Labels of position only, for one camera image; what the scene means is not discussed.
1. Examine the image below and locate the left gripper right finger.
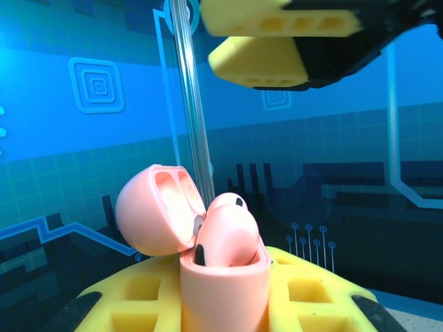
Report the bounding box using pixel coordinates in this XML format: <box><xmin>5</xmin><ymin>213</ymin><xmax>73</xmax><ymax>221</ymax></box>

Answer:
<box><xmin>266</xmin><ymin>245</ymin><xmax>408</xmax><ymax>332</ymax></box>

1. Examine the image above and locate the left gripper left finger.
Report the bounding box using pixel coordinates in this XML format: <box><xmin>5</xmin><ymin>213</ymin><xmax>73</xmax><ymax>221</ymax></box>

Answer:
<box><xmin>43</xmin><ymin>254</ymin><xmax>184</xmax><ymax>332</ymax></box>

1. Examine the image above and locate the pink rectangular earbud charging case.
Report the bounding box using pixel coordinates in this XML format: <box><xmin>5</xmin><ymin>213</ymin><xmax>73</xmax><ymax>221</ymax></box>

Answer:
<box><xmin>114</xmin><ymin>164</ymin><xmax>271</xmax><ymax>332</ymax></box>

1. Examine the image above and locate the pink wireless earbud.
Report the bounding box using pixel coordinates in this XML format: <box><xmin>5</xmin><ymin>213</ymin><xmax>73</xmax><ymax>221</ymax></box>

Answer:
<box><xmin>193</xmin><ymin>203</ymin><xmax>260</xmax><ymax>269</ymax></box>
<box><xmin>207</xmin><ymin>192</ymin><xmax>249</xmax><ymax>215</ymax></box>

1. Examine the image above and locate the aluminium frame post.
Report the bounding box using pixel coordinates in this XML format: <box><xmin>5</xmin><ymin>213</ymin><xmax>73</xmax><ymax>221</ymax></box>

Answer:
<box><xmin>171</xmin><ymin>0</ymin><xmax>215</xmax><ymax>208</ymax></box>

